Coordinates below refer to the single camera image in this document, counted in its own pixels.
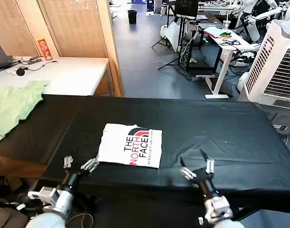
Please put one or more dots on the round black device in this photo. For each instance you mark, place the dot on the round black device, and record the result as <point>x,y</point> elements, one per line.
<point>20,71</point>

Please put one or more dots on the dark grey laptop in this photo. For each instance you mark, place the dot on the dark grey laptop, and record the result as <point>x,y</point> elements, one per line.
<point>0,57</point>

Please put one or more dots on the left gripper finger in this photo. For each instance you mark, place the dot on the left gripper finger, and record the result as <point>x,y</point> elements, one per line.
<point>90,164</point>
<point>68,162</point>

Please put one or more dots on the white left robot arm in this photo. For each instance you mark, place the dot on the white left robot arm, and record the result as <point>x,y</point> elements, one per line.
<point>61,202</point>

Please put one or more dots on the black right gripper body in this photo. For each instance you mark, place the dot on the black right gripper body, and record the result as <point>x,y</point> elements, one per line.
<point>204,183</point>

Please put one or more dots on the white hanging sheet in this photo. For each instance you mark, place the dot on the white hanging sheet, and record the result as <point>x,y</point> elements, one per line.
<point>172,33</point>

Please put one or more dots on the pile of coloured cloths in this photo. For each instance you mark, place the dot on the pile of coloured cloths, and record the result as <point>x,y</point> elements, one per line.
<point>216,32</point>

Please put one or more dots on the red snack can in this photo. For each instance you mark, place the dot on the red snack can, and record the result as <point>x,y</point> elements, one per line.
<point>45,48</point>

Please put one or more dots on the black waste bin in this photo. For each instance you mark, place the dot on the black waste bin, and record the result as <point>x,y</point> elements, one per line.
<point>132,16</point>

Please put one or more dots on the white standing desk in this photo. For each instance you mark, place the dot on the white standing desk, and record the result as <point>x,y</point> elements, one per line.
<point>222,69</point>

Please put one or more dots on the white air cooler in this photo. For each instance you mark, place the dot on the white air cooler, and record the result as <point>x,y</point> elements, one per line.
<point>273,66</point>

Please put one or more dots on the clear cup with straw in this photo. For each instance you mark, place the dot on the clear cup with straw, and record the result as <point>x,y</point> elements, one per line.
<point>225,23</point>

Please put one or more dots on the black tablecloth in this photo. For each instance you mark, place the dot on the black tablecloth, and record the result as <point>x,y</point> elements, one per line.
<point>230,128</point>

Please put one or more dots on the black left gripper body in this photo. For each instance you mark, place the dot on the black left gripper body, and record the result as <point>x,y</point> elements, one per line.
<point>72,181</point>

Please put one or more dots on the black adapter hub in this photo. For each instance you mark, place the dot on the black adapter hub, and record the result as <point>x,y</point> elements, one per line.
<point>32,60</point>

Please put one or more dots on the light green cloth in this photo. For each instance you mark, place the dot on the light green cloth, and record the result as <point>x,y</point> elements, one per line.
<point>14,102</point>

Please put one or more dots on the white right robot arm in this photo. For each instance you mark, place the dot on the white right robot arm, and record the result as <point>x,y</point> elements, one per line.
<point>218,209</point>

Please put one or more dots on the wooden partition panels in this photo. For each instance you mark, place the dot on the wooden partition panels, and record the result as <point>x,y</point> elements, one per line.
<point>76,28</point>

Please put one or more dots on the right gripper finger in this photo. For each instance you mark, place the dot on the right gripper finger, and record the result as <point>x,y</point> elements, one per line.
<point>209,166</point>
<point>187,173</point>

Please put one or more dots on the black monitor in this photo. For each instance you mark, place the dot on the black monitor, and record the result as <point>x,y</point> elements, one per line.
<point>186,8</point>

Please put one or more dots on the white counter with wooden side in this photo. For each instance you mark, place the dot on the white counter with wooden side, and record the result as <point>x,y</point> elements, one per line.
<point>71,73</point>

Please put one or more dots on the long white desk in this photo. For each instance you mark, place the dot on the long white desk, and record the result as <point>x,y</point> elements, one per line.
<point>216,7</point>

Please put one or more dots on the black monitor stand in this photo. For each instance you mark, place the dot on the black monitor stand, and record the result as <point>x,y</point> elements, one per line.
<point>181,42</point>

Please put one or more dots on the white printed t-shirt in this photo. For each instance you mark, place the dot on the white printed t-shirt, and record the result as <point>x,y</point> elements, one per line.
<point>114,147</point>

